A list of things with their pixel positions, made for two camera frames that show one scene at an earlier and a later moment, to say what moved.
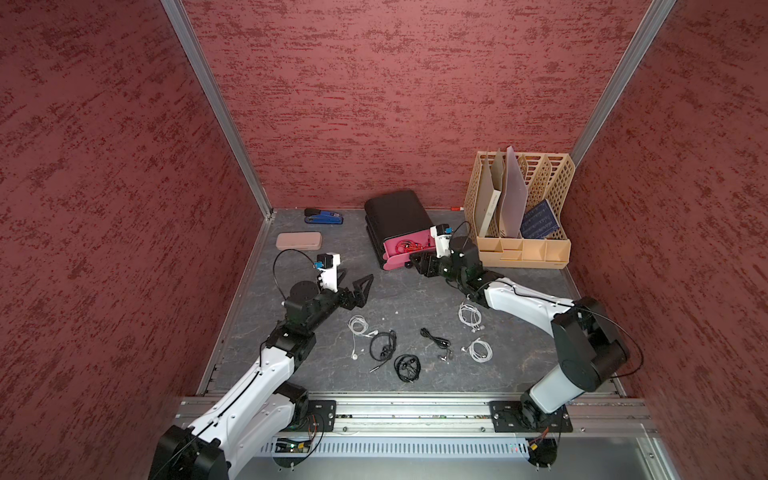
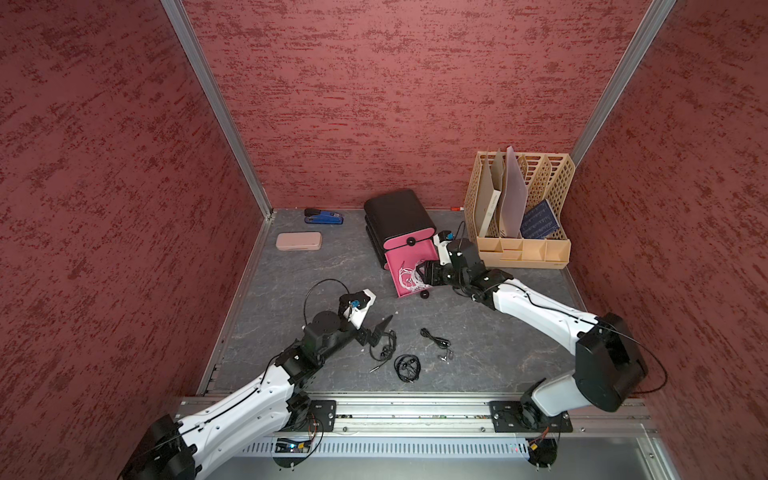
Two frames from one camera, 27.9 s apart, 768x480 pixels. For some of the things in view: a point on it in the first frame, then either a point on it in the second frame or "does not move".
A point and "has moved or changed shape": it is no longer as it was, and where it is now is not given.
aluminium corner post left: (178, 14) does not move
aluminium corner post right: (644, 36) does not move
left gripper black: (349, 302) -> (364, 334)
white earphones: (480, 350) -> (411, 280)
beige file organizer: (518, 205) does not move
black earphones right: (442, 343) does not move
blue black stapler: (317, 216) does not move
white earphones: (471, 316) -> (409, 277)
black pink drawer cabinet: (398, 225) has moved or changed shape
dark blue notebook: (539, 221) does not move
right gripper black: (428, 259) does not move
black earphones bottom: (407, 367) does not move
